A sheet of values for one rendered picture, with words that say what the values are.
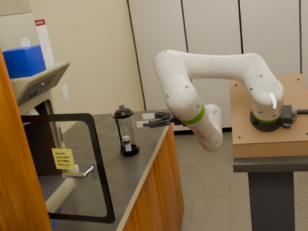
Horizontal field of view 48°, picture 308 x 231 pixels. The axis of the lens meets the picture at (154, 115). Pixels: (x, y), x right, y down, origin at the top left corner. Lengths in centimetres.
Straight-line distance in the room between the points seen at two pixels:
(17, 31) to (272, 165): 116
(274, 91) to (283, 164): 34
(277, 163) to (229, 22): 268
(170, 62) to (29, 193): 68
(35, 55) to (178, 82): 50
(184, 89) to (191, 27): 290
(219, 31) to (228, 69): 263
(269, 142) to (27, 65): 106
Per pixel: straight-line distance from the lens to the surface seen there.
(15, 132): 116
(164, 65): 133
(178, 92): 124
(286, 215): 182
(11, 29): 135
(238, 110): 171
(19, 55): 121
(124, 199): 146
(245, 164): 161
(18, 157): 119
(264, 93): 147
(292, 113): 166
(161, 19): 416
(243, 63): 152
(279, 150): 166
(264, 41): 413
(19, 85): 119
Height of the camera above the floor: 168
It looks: 18 degrees down
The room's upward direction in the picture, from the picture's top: 9 degrees counter-clockwise
